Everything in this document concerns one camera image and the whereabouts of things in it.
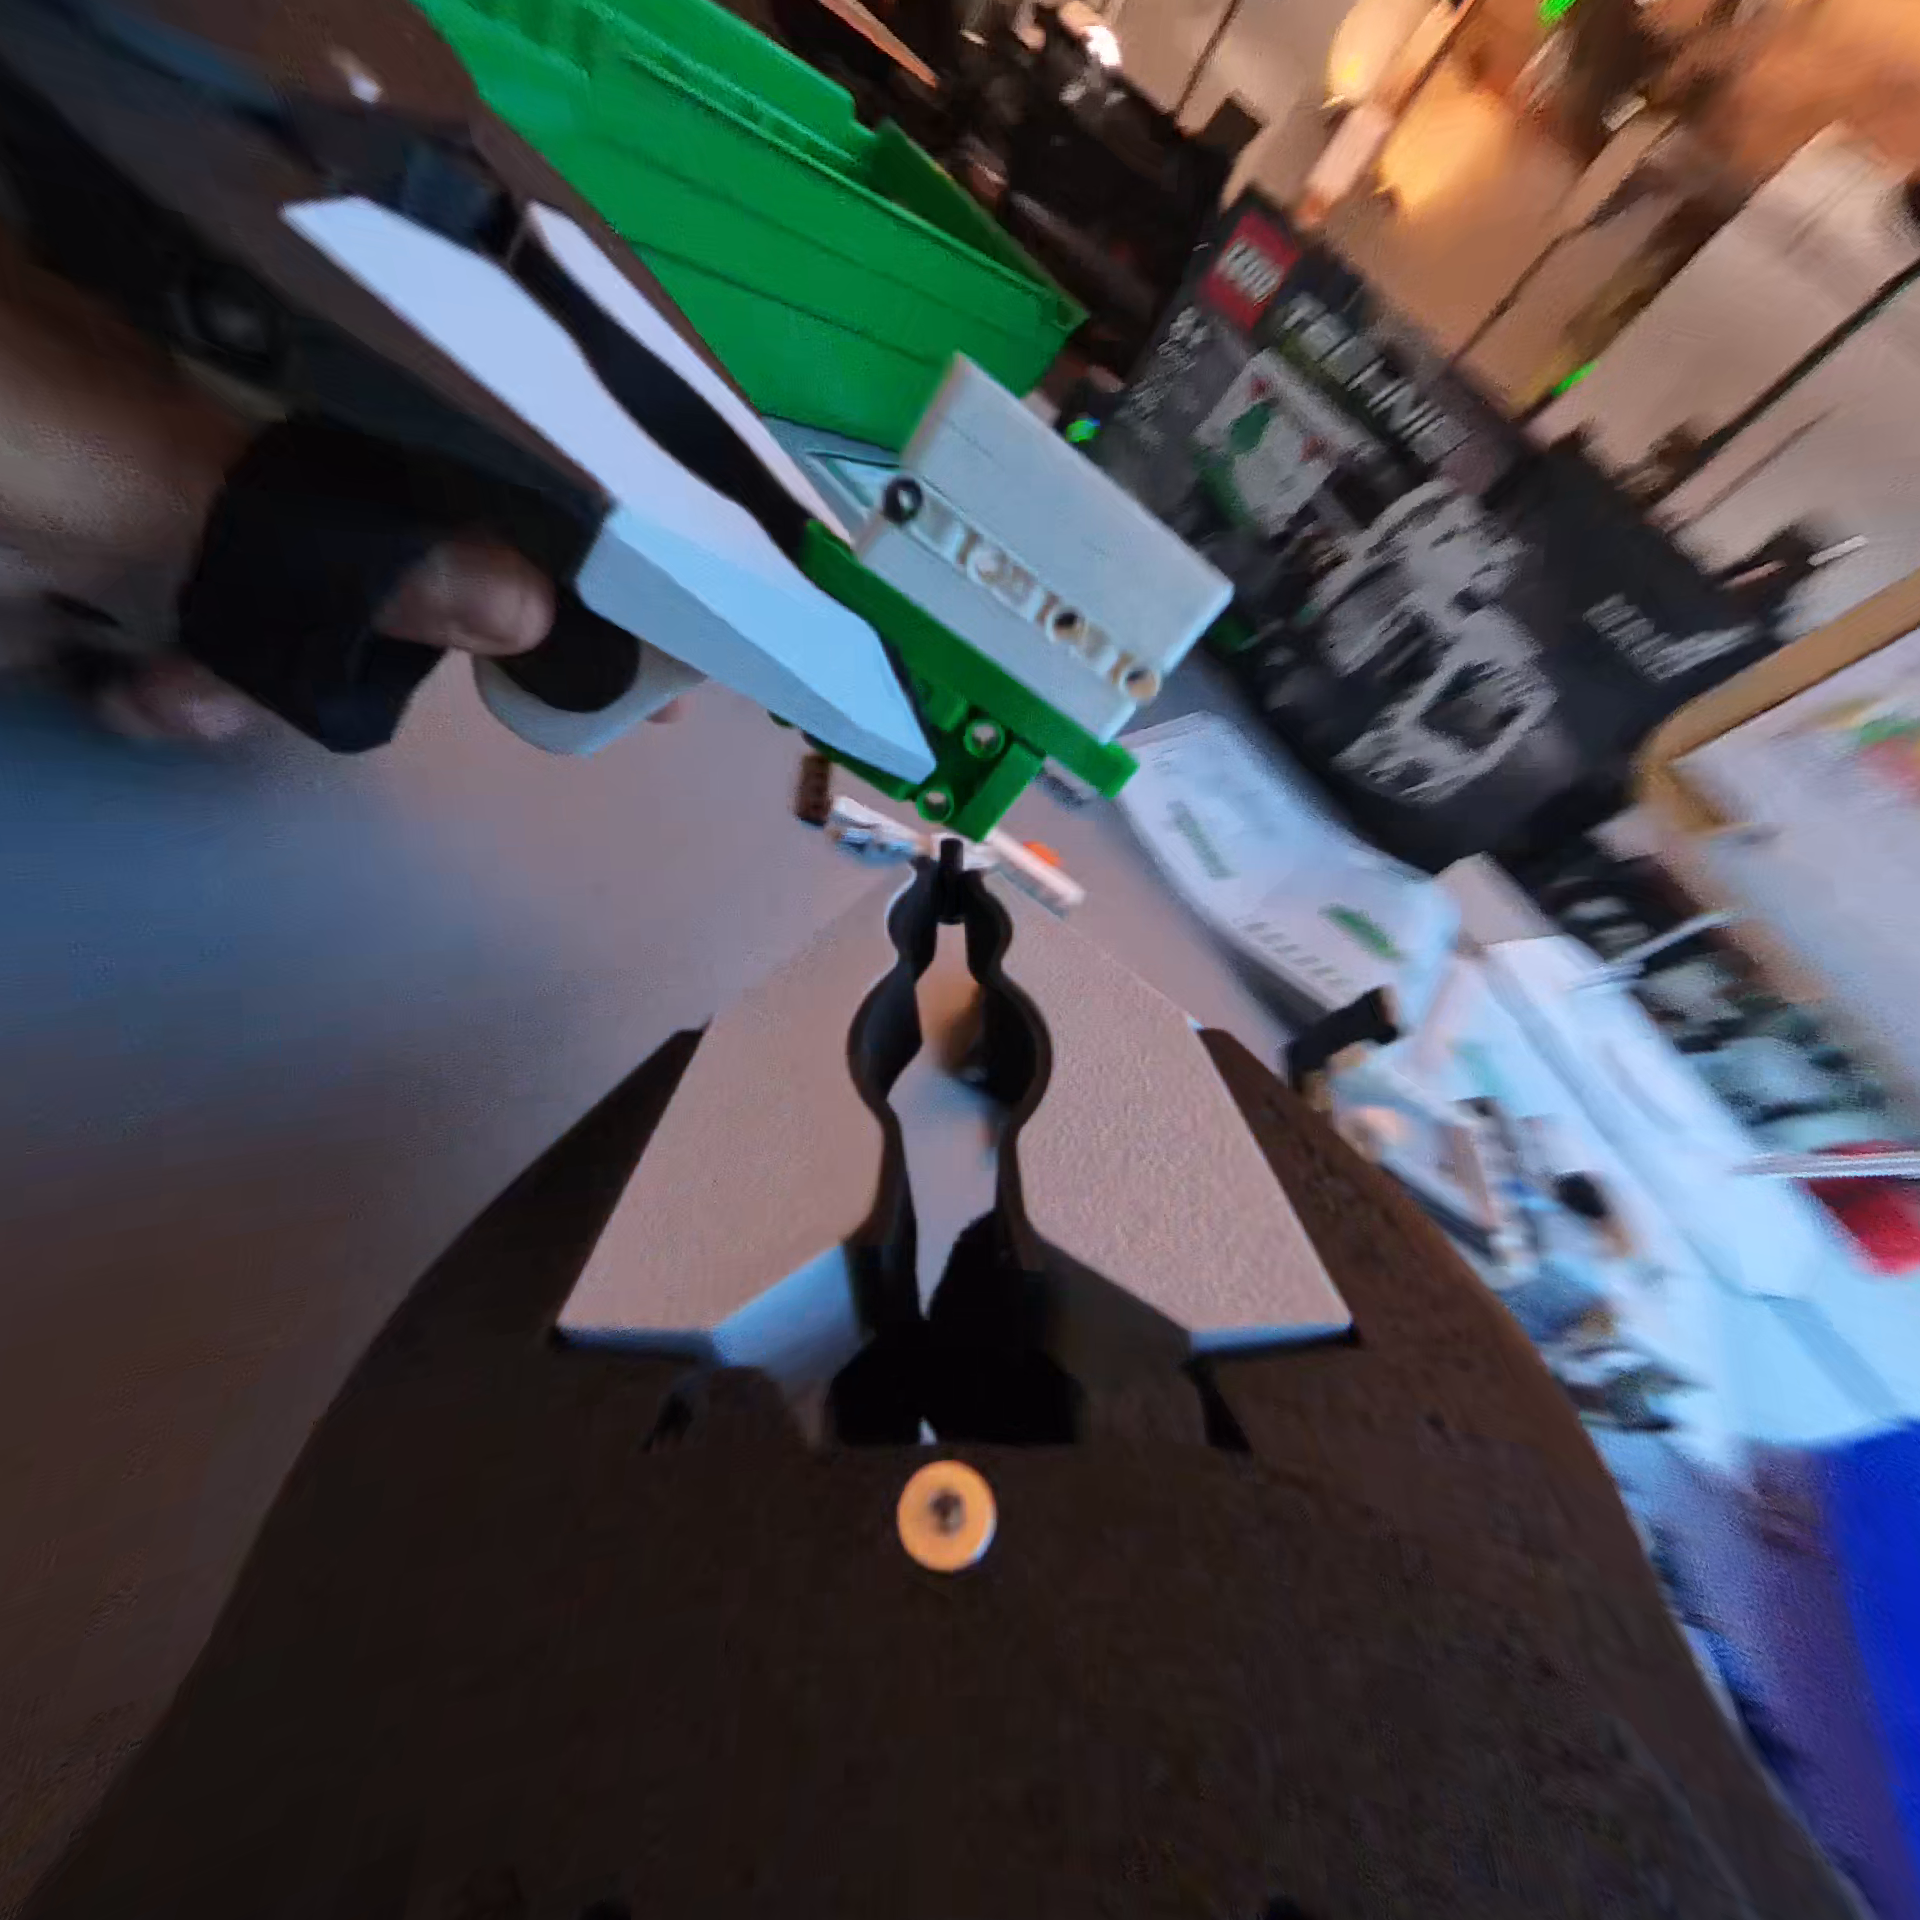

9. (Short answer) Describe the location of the blue container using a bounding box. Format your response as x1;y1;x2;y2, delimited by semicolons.
1798;1418;1920;1862

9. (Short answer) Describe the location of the white instruction booklet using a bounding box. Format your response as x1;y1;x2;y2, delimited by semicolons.
1117;709;1466;1029

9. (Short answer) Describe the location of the green plastic bin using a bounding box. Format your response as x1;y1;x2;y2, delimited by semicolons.
407;0;1087;455

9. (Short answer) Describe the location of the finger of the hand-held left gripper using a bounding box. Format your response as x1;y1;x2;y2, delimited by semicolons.
281;194;938;788
521;198;859;561

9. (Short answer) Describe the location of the green and grey lego assembly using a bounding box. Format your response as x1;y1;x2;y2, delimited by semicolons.
791;355;1239;846

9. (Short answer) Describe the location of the white lego beam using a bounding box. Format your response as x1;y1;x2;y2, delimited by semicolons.
830;790;1087;916

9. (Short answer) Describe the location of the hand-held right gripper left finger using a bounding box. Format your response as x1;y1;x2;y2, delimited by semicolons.
556;867;943;1365

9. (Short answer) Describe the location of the wooden clipboard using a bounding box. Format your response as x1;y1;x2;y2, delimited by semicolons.
1633;573;1920;902

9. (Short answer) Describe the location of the clipboard with instruction sheet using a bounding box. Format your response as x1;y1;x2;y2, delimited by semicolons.
1670;631;1920;1081

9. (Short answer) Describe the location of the person's left hand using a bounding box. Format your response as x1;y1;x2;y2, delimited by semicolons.
0;255;561;748

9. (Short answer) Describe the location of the black lego set box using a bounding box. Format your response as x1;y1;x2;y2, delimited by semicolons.
1093;191;1795;875

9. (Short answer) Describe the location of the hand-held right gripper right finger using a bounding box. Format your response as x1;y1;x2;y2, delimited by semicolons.
954;874;1356;1365

